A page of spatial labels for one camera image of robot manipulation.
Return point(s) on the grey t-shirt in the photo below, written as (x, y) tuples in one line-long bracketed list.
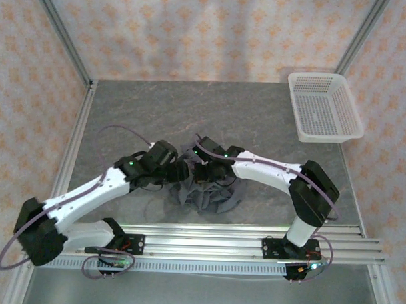
[(205, 195)]

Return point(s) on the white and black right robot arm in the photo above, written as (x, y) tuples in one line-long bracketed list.
[(265, 171)]

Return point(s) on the circuit board with green light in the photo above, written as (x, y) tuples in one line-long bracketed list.
[(310, 266), (117, 263)]

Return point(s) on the white perforated plastic basket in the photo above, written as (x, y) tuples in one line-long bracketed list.
[(324, 109)]

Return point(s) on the grey metal sheet panel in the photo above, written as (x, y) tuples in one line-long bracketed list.
[(201, 295)]

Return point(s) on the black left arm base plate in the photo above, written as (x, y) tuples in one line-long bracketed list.
[(136, 244)]

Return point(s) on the aluminium rail frame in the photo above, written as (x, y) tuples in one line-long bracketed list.
[(203, 245)]

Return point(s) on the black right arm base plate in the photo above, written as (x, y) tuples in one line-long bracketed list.
[(271, 248)]

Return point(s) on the black mounting bracket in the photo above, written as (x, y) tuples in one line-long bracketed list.
[(293, 275)]

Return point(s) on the aluminium corner post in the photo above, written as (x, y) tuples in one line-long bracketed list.
[(64, 33), (363, 34)]

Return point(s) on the aluminium frame leg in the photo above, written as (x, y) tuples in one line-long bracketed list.
[(16, 285), (386, 298)]

